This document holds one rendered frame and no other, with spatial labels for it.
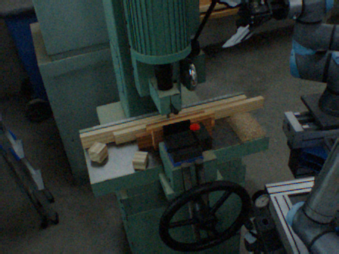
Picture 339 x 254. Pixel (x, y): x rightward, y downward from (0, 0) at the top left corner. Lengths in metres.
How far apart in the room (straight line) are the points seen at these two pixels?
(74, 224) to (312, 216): 1.58
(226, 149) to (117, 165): 0.35
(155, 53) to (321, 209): 0.58
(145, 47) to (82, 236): 1.38
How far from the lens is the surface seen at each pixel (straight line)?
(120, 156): 1.21
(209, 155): 1.09
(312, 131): 1.56
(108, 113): 1.61
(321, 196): 0.91
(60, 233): 2.25
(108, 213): 2.26
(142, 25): 1.03
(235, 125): 1.28
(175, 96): 1.17
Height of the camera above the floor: 1.69
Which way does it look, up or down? 37 degrees down
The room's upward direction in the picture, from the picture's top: 5 degrees counter-clockwise
